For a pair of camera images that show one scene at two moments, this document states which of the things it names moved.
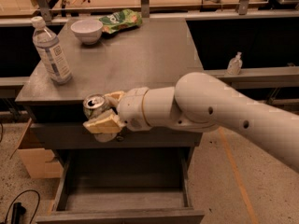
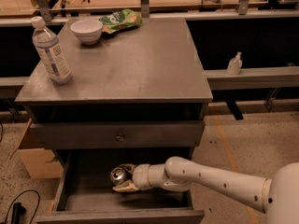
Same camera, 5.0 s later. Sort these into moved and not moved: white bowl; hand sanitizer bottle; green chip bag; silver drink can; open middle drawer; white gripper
Moved: white gripper; silver drink can
Not moved: white bowl; open middle drawer; hand sanitizer bottle; green chip bag
